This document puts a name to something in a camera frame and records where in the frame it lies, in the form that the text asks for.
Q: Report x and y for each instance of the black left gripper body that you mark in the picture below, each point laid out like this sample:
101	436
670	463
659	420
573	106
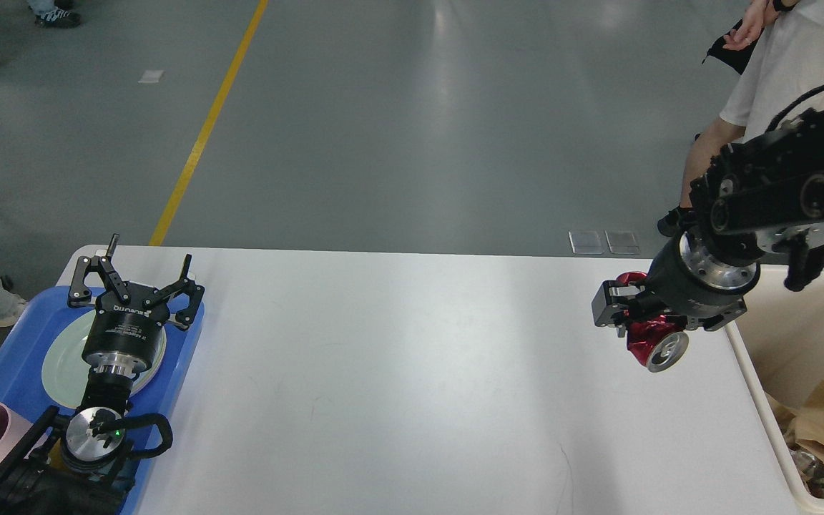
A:
123	334

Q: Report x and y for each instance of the person in white shirt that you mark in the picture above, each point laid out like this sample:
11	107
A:
787	42

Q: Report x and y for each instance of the crushed red soda can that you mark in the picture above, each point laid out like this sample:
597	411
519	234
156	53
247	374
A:
655	336

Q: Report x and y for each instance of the beige plastic bin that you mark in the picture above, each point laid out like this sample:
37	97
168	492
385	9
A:
779	344

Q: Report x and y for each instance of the passer-by blue sneakers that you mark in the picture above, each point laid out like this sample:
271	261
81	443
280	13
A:
59	14

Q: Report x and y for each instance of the dark green mug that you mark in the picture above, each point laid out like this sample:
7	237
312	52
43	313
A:
55	458

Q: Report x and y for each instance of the metal floor plate left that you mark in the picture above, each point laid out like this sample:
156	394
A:
586	242

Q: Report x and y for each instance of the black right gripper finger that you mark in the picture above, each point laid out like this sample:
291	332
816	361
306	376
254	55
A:
628	305
709	324

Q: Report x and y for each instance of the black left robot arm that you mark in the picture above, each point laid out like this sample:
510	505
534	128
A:
92	456

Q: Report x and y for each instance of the metal floor plate right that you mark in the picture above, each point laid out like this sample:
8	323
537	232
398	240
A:
622	243

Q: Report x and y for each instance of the metal floor plate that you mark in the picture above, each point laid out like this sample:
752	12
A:
586	242
622	243

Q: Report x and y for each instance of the light green plate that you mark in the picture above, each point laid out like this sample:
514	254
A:
64	374

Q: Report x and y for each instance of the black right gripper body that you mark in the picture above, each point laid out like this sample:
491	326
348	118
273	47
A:
693	282

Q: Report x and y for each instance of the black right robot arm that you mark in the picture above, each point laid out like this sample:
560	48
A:
765	195

